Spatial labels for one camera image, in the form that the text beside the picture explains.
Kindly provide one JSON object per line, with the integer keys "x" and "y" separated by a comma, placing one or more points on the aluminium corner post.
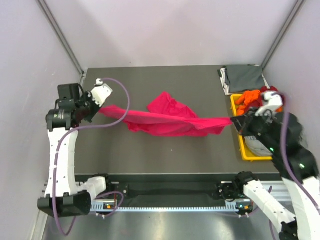
{"x": 44, "y": 7}
{"x": 298, "y": 5}

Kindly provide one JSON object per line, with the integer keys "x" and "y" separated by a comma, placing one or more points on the light grey t shirt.
{"x": 256, "y": 147}

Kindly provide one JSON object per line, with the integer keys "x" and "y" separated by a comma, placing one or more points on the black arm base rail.
{"x": 175, "y": 190}

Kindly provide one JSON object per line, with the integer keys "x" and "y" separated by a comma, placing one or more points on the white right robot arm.
{"x": 301, "y": 175}

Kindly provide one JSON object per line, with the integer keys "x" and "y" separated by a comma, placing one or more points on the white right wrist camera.
{"x": 272, "y": 101}

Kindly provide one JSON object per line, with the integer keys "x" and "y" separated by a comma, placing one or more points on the slotted grey cable duct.
{"x": 107, "y": 206}

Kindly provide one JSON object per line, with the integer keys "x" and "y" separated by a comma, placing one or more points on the dark red t shirt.
{"x": 253, "y": 99}

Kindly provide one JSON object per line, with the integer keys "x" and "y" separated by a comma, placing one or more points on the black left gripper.
{"x": 87, "y": 96}

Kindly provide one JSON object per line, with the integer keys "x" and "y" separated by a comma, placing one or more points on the pink t shirt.
{"x": 167, "y": 117}

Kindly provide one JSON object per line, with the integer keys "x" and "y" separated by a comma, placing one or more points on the left aluminium corner post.
{"x": 44, "y": 7}

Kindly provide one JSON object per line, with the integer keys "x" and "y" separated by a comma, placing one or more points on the right aluminium corner post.
{"x": 298, "y": 5}

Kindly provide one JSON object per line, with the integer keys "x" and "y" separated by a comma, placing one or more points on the folded dark grey t shirt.
{"x": 241, "y": 78}

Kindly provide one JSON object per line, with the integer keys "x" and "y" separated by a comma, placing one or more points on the yellow plastic bin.
{"x": 246, "y": 153}

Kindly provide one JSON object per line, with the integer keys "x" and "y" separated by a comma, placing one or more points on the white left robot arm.
{"x": 63, "y": 197}

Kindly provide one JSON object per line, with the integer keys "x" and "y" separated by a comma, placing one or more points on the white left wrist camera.
{"x": 100, "y": 92}

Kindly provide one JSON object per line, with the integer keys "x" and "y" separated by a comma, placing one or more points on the orange t shirt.
{"x": 240, "y": 103}

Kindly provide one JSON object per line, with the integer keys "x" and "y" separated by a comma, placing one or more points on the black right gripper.
{"x": 250, "y": 114}

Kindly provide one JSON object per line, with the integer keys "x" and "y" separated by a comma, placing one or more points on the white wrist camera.
{"x": 272, "y": 101}
{"x": 100, "y": 92}

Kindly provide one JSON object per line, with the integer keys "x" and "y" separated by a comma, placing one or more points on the aluminium frame rail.
{"x": 278, "y": 190}

